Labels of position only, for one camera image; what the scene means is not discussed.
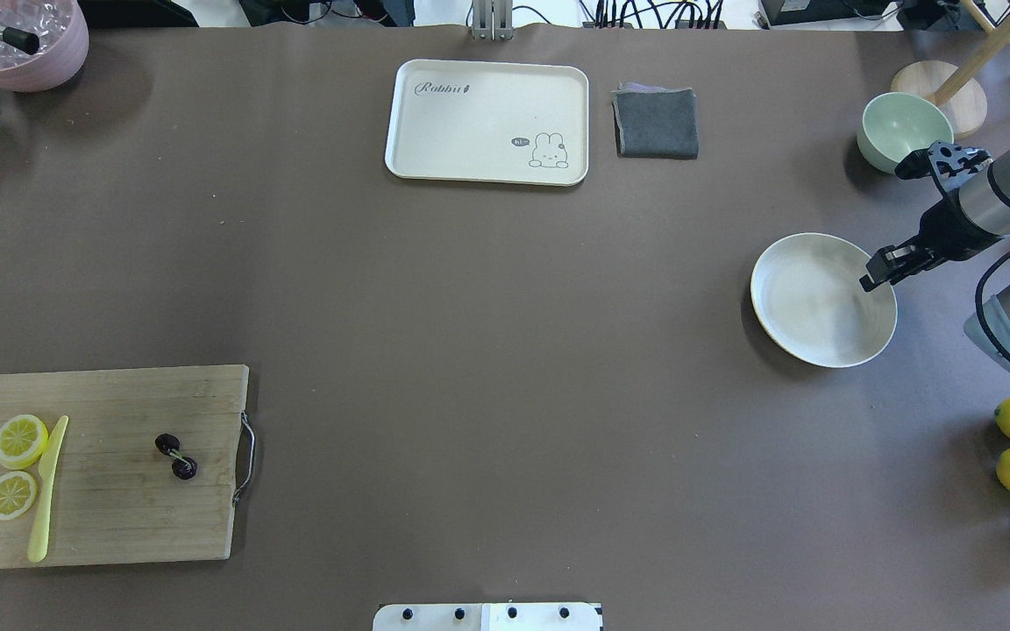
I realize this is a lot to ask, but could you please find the cream rabbit tray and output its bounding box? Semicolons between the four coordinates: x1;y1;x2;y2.
384;59;590;187

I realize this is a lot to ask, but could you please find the cream round plate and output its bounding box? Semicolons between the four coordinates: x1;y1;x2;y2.
750;232;899;369

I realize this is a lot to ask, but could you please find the dark red cherry pair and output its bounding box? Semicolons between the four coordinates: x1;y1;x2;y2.
153;434;199;480

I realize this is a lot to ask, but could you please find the wooden cutting board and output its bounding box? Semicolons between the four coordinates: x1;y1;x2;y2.
0;365;249;570

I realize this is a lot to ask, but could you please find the grey folded cloth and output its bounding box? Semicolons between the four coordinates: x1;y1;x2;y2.
612;82;701;160

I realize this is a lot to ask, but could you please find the lemon slice upper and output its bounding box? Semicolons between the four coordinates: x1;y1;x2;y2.
0;413;49;471

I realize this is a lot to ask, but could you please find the yellow plastic knife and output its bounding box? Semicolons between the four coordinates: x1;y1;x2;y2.
26;415;71;564

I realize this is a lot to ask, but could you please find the lemon slice lower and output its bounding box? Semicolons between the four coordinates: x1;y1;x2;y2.
0;471;39;521

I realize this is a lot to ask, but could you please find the pink bowl with ice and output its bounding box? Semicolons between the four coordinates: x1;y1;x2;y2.
0;1;89;93

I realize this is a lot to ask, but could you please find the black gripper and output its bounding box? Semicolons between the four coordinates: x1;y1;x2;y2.
859;141;1003;293

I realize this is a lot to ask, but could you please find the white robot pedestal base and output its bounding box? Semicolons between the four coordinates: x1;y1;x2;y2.
372;600;605;630

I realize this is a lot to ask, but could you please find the light green bowl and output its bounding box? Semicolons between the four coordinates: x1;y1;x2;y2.
855;92;955;174

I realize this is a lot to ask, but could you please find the lemon slice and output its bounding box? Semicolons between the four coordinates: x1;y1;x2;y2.
0;413;49;471
0;471;39;521

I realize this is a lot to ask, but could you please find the wooden cup stand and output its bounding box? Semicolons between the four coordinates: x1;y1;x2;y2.
890;1;1010;139

